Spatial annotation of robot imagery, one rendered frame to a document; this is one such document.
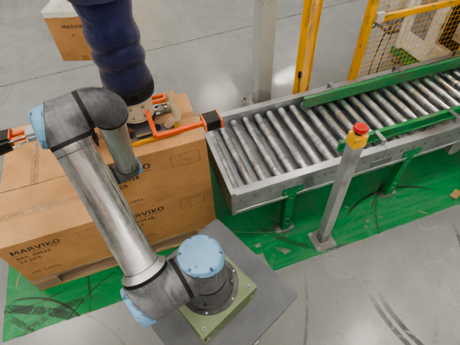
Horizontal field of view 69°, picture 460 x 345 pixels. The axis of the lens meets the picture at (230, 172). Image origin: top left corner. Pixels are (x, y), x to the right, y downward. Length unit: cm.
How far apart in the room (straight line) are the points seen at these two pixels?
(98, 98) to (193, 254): 55
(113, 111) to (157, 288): 54
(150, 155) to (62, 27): 164
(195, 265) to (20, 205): 140
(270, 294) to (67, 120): 97
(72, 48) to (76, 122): 213
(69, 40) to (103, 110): 208
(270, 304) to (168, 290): 47
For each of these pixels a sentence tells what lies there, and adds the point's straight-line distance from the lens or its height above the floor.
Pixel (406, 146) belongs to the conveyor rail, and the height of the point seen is 55.
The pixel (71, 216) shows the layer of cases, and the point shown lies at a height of 54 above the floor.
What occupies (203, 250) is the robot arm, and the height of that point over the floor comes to 110.
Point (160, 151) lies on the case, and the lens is 165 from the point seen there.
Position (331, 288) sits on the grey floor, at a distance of 231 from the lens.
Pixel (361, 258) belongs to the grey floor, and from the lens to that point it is 245.
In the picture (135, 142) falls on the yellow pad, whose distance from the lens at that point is 169.
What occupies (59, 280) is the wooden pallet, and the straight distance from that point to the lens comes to 250.
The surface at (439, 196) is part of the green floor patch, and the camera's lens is 296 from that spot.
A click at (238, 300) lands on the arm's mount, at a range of 133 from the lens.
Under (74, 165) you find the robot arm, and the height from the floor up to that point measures 141.
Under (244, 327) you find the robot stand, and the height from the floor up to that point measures 75.
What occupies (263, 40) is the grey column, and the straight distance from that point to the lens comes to 291.
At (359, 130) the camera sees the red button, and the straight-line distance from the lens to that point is 163.
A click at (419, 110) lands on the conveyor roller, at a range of 271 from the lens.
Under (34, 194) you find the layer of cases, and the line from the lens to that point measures 228.
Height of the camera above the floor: 209
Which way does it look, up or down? 50 degrees down
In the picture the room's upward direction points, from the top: 3 degrees counter-clockwise
